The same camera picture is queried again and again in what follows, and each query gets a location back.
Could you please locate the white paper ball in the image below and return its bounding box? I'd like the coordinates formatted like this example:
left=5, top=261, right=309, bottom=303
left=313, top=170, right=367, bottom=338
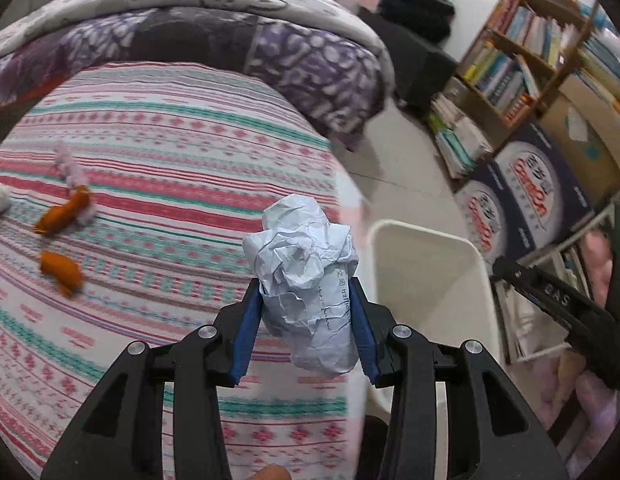
left=243, top=194, right=359, bottom=377

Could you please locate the white plastic trash bin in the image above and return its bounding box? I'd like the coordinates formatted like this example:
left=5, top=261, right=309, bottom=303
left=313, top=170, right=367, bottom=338
left=364, top=218, right=504, bottom=421

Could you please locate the operator thumb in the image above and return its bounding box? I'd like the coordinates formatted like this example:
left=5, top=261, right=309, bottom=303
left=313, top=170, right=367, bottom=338
left=249, top=465, right=291, bottom=480

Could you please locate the upper blue Ganten box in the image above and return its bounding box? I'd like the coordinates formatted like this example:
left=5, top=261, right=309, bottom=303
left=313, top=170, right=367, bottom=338
left=495, top=122, right=594, bottom=249

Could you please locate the blue ganten box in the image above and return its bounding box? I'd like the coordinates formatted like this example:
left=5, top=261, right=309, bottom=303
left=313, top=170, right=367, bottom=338
left=454, top=162, right=535, bottom=275
left=495, top=122, right=594, bottom=249

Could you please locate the lower blue Ganten box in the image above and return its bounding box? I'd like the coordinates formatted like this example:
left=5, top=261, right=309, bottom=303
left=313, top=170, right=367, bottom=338
left=454, top=162, right=535, bottom=275

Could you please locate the brown cardboard box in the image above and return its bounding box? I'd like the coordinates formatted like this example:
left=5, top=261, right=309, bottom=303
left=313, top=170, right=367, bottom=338
left=540, top=75, right=620, bottom=207

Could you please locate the patterned round tablecloth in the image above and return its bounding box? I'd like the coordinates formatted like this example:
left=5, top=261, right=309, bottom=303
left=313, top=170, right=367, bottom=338
left=0, top=62, right=363, bottom=479

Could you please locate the wooden bookshelf with books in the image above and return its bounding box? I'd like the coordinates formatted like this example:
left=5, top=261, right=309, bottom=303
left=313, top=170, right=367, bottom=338
left=447, top=0, right=602, bottom=144

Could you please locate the black bench cabinet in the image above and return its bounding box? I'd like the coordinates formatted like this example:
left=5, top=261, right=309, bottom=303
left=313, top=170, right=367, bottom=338
left=357, top=6, right=457, bottom=118

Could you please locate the bed with purple blanket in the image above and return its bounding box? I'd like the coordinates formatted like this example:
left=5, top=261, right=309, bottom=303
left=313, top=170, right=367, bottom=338
left=0, top=6, right=395, bottom=150

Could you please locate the black clothes pile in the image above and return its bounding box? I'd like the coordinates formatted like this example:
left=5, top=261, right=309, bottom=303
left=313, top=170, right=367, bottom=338
left=377, top=0, right=455, bottom=44

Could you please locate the white cartoon print quilt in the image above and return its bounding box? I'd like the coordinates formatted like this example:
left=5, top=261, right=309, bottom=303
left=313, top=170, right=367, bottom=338
left=0, top=0, right=395, bottom=91

